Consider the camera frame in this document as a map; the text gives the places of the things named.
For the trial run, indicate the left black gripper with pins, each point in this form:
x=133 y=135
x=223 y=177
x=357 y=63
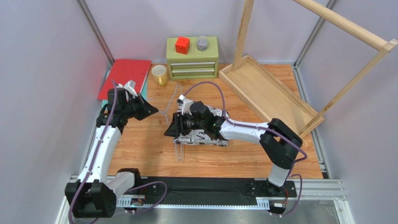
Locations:
x=147 y=108

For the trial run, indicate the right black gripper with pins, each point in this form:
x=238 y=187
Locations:
x=180 y=124

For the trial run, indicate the newspaper print trousers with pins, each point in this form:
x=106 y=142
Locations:
x=210 y=119

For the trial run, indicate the blue wire hanger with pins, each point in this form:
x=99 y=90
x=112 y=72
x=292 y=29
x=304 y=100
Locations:
x=178 y=149

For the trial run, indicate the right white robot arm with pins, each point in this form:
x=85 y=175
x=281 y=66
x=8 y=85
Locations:
x=280 y=143

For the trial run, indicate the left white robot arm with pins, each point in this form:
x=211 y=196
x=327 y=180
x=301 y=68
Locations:
x=92 y=195

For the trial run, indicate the teal cutting board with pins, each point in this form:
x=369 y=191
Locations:
x=121 y=77

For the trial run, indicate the yellow mug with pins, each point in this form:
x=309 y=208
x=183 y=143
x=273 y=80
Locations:
x=159 y=73

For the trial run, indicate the red board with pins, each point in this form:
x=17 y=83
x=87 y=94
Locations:
x=124 y=70

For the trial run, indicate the green drawer cabinet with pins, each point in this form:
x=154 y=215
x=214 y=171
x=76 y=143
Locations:
x=195 y=64

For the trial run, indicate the red cube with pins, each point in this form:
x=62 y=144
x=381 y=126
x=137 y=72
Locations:
x=182 y=45

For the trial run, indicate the clear glass jar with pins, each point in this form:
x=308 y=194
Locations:
x=202 y=43

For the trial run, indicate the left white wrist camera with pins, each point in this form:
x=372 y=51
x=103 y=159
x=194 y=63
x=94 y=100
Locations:
x=130 y=88

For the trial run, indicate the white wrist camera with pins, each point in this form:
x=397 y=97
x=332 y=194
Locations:
x=130 y=88
x=184 y=105

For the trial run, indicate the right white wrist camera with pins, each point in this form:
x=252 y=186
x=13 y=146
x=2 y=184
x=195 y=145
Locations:
x=184 y=105

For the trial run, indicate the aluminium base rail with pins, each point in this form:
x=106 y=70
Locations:
x=305 y=201

